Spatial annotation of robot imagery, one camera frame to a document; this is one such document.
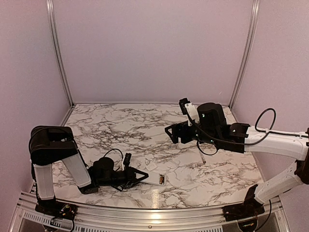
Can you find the white remote control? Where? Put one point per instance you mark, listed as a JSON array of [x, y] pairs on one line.
[[155, 179]]

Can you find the white battery cover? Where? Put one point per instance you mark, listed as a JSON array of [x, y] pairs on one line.
[[151, 167]]

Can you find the right aluminium frame post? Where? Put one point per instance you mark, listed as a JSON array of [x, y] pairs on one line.
[[246, 53]]

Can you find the left aluminium frame post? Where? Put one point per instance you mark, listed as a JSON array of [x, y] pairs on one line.
[[57, 50]]

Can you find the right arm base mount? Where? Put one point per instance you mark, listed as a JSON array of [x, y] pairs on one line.
[[241, 211]]

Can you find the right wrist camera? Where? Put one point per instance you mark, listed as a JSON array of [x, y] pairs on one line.
[[189, 109]]

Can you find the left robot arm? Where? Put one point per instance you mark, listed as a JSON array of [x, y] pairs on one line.
[[50, 144]]

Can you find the silver pen tool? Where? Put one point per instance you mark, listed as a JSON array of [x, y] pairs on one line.
[[201, 154]]

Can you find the aluminium frame post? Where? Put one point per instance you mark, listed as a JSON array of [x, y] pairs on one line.
[[57, 50], [246, 53]]

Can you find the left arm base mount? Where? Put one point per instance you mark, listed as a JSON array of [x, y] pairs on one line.
[[57, 209]]

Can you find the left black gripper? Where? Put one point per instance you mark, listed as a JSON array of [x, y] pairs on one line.
[[131, 177]]

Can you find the front aluminium rail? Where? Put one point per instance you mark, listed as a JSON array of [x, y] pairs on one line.
[[94, 218]]

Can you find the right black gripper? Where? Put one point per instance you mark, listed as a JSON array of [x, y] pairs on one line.
[[185, 138]]

